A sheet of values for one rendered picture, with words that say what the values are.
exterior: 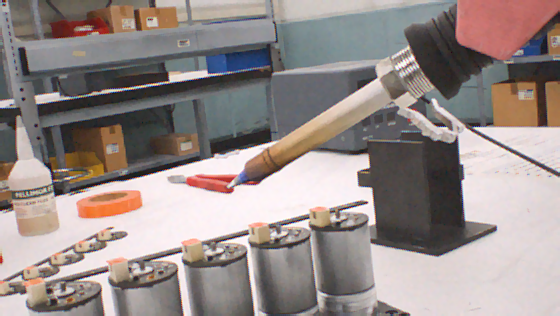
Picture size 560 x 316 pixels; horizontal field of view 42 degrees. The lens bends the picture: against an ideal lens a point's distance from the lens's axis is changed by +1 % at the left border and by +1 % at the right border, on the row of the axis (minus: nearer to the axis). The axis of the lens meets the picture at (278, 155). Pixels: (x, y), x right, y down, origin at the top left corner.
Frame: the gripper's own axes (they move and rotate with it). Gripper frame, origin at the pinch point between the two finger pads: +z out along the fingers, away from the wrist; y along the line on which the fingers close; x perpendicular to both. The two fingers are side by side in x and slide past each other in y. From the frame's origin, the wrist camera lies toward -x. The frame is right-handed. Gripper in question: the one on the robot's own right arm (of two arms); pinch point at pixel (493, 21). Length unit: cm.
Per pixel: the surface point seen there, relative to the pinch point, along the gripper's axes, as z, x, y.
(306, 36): 75, -132, -602
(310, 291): 11.9, -2.1, -4.3
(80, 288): 13.1, -9.1, 0.7
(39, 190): 25.9, -27.8, -29.4
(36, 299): 13.3, -9.9, 2.1
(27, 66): 75, -142, -208
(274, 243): 10.5, -4.0, -3.7
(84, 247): 25.5, -20.0, -23.5
